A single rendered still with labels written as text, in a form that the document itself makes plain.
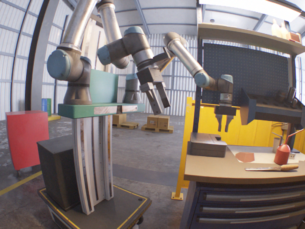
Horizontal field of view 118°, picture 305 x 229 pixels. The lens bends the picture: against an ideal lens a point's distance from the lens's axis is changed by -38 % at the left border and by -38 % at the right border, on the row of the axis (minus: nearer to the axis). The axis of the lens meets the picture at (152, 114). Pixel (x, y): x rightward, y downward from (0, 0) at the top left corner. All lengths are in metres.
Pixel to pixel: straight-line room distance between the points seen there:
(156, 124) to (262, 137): 4.23
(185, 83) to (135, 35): 11.73
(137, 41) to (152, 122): 5.08
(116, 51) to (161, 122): 5.02
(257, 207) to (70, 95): 1.01
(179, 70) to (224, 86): 11.55
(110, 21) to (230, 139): 1.62
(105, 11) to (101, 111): 0.51
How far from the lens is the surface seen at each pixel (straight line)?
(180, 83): 12.19
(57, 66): 0.61
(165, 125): 5.48
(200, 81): 0.77
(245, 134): 1.87
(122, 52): 0.55
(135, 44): 0.54
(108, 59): 0.56
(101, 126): 1.14
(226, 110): 0.88
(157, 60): 0.51
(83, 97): 0.71
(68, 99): 0.72
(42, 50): 3.60
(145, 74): 0.48
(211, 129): 1.72
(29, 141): 2.46
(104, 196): 1.42
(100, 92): 0.99
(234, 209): 0.74
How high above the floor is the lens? 1.23
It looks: 6 degrees down
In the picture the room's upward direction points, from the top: 4 degrees clockwise
